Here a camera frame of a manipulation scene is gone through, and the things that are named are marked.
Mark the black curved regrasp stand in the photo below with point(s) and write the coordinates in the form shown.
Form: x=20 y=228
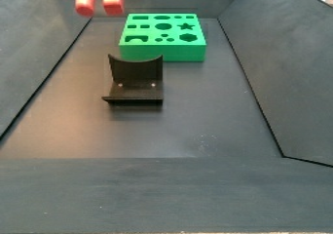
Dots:
x=136 y=80

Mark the green shape-sorter fixture block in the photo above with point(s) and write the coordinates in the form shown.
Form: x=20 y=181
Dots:
x=168 y=35

